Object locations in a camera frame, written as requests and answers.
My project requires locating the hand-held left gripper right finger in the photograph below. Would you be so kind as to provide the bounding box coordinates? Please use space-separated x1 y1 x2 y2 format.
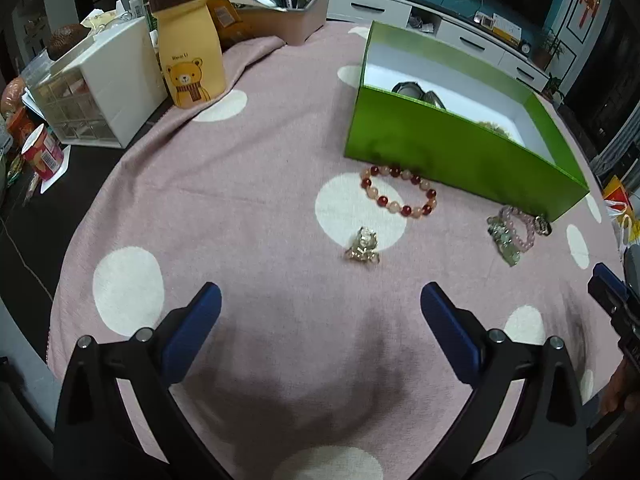
420 281 588 480

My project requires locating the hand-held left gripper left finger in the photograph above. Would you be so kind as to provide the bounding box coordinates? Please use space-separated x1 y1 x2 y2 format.
54 281 236 480

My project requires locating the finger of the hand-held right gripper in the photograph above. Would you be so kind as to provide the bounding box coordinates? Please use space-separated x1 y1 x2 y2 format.
587 262 640 361

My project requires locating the green charm bracelet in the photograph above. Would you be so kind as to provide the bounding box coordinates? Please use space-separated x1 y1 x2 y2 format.
487 216 523 265

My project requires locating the pink bead bracelet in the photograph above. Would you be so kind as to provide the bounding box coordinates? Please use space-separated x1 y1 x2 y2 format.
500 205 537 251

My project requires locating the gold flower brooch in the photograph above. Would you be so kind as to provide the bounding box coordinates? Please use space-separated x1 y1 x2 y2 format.
344 226 381 265

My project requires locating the red bead bracelet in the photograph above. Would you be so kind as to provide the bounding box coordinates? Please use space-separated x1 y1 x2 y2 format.
360 163 439 218

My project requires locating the green cardboard box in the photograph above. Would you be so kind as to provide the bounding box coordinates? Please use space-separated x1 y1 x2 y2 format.
344 21 591 221

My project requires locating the person's right hand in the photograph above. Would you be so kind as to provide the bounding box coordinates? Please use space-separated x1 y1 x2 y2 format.
601 360 640 416

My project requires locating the white plastic bag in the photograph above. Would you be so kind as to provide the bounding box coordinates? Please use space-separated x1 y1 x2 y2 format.
607 200 640 256

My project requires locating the yellow cardboard box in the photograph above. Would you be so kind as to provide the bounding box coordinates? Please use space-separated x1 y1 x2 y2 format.
602 177 627 202

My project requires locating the pink polka dot blanket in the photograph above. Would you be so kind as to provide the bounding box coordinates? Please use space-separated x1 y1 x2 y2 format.
46 22 626 480

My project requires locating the grey curtain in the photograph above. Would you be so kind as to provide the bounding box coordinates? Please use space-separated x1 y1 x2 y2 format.
590 105 640 176

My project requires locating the small potted plant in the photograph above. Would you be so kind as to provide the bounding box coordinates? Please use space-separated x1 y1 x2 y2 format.
542 75 566 103

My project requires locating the red paper cup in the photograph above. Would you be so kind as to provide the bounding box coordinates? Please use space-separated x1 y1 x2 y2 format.
21 124 65 182

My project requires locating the tall potted plant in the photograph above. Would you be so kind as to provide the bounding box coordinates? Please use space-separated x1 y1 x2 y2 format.
532 27 566 71

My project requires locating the white drawer organizer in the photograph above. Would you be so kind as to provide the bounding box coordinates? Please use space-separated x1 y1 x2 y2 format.
25 16 168 149

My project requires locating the yellow bear bottle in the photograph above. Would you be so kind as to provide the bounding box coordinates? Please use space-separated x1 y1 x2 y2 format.
148 0 228 109

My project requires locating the white desk calendar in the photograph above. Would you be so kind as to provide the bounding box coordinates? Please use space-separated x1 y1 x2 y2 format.
492 12 523 46

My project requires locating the white TV cabinet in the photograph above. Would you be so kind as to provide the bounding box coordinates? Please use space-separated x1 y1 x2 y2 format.
325 0 551 93

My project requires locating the orange snack packet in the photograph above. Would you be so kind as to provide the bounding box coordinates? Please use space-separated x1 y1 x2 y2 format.
207 0 246 46

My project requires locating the brown round object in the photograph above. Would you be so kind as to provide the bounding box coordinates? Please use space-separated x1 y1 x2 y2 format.
47 24 88 58

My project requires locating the red wall ornament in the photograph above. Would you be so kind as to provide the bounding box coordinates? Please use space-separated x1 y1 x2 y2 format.
580 0 601 31

